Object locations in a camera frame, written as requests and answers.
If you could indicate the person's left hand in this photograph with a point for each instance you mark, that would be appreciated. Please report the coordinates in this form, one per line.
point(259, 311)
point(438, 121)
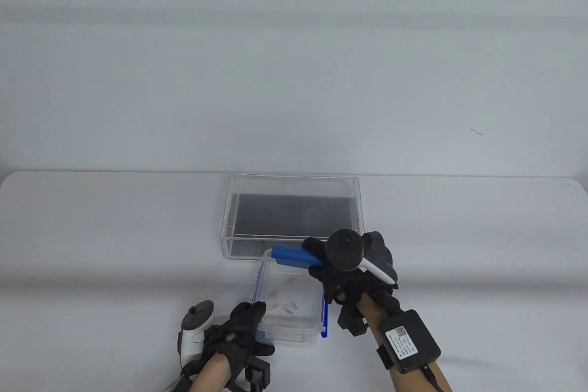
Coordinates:
point(234, 337)

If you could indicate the person's right hand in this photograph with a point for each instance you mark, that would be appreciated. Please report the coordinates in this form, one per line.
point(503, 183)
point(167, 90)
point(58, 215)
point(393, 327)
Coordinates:
point(356, 286)

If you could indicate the person's right fingers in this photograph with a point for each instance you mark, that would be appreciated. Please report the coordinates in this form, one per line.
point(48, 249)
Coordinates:
point(316, 247)

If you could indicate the person's left thumb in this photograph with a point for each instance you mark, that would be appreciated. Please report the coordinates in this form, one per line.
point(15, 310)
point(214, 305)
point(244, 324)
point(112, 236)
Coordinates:
point(264, 349)

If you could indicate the small clear plastic container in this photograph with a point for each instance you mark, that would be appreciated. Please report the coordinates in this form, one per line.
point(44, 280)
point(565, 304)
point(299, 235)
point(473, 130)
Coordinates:
point(298, 323)

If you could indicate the person's left forearm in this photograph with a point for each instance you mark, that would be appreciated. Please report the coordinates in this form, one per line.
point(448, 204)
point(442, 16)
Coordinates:
point(211, 373)

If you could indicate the black and white hand controller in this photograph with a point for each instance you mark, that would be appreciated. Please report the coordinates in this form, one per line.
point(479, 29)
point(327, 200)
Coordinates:
point(343, 250)

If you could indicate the clear acrylic box black base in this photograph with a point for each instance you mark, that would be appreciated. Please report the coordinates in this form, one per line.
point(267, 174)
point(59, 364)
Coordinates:
point(294, 213)

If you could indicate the blue container lid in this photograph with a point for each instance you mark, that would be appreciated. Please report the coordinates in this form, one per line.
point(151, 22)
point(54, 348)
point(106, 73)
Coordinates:
point(325, 320)

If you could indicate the white and grey hand controller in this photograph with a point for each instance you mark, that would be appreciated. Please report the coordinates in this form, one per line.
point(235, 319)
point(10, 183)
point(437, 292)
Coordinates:
point(193, 332)

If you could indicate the black glove sensor mount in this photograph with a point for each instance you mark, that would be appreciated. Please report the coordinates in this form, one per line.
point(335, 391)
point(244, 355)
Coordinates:
point(351, 320)

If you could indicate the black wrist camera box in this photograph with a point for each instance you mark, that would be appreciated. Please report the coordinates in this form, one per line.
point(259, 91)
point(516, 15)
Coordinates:
point(409, 341)

